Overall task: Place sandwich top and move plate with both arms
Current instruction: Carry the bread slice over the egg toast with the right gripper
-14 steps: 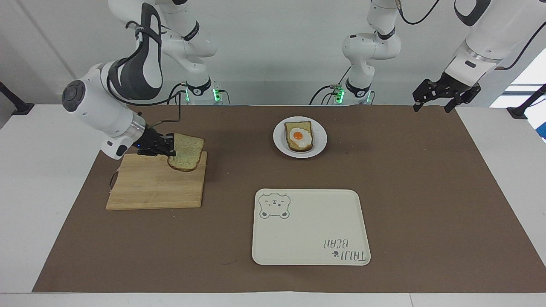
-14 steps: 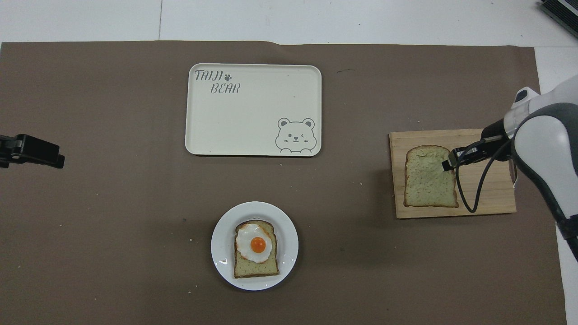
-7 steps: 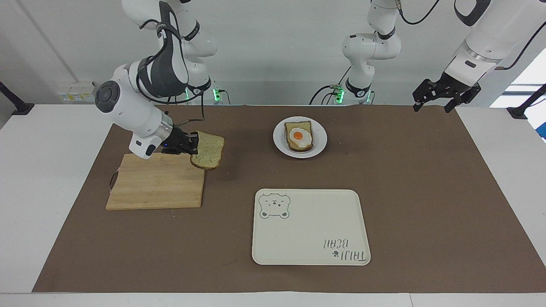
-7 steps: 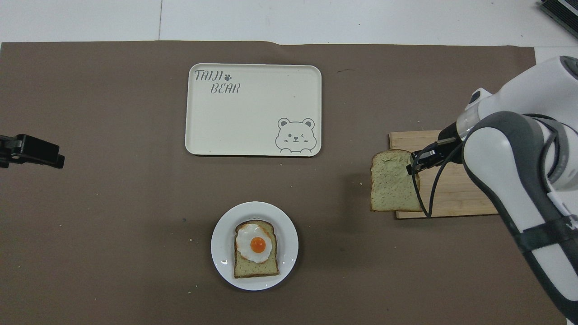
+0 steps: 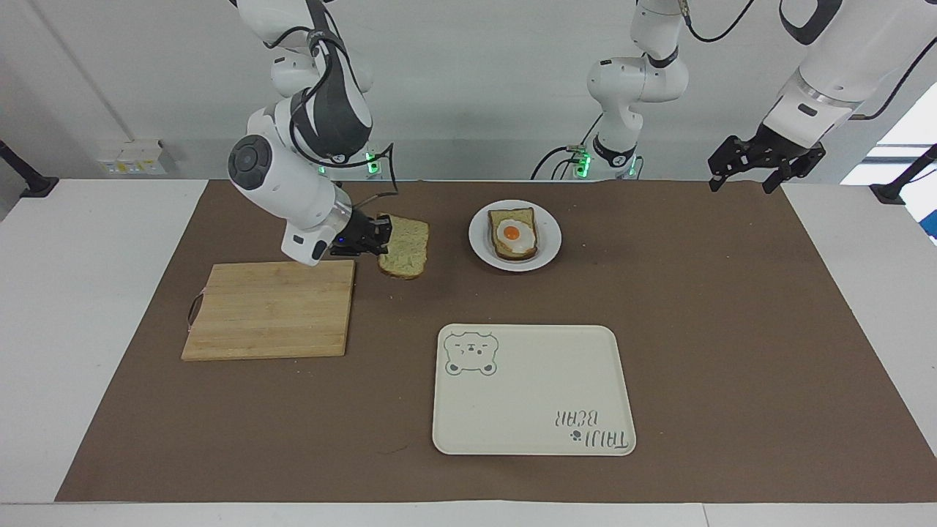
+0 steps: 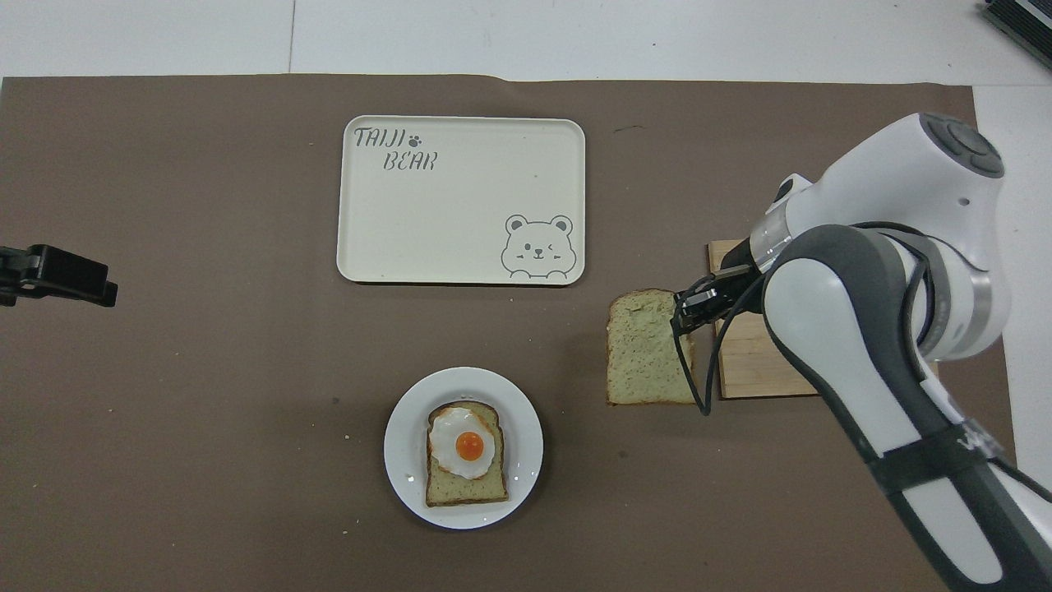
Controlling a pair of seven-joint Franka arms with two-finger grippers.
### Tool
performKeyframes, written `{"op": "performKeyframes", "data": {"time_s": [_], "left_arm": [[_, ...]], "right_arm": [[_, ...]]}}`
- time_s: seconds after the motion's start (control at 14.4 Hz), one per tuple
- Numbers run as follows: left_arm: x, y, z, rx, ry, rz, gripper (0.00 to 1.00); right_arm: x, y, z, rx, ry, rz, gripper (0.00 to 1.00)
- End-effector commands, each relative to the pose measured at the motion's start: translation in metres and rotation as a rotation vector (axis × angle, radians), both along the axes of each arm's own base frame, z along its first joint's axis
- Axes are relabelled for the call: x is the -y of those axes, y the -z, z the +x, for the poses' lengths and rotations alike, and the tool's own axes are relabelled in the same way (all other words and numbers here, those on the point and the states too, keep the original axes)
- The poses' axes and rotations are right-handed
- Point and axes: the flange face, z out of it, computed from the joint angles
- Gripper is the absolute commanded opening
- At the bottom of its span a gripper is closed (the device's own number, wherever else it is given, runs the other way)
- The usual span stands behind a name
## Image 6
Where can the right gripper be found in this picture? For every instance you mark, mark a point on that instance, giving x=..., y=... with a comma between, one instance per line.
x=737, y=270

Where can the plain bread slice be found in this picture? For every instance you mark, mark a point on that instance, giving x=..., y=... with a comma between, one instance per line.
x=645, y=353

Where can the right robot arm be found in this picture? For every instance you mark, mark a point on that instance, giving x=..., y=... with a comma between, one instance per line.
x=855, y=329

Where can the white round plate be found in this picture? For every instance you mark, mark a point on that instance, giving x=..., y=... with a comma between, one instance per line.
x=403, y=460

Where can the wooden board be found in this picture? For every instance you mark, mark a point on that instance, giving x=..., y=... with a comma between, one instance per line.
x=749, y=366

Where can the fried egg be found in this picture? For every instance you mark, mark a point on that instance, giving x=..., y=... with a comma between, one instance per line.
x=468, y=446

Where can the cream tray with bear print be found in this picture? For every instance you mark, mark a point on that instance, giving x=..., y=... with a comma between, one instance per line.
x=444, y=214

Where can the toast slice under egg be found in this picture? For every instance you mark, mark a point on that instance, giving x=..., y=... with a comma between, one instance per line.
x=460, y=492

